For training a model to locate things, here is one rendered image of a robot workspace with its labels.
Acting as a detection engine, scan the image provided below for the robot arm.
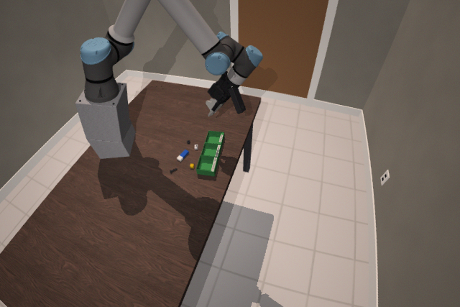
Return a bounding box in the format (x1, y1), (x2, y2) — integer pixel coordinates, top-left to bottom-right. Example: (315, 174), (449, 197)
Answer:
(80, 0), (263, 114)

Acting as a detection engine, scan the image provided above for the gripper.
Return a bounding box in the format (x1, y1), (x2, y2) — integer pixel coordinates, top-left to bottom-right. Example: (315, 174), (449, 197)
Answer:
(206, 71), (240, 116)

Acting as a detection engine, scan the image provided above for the blue and white eraser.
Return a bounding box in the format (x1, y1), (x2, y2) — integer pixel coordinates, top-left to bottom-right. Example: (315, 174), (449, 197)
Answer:
(177, 150), (189, 161)

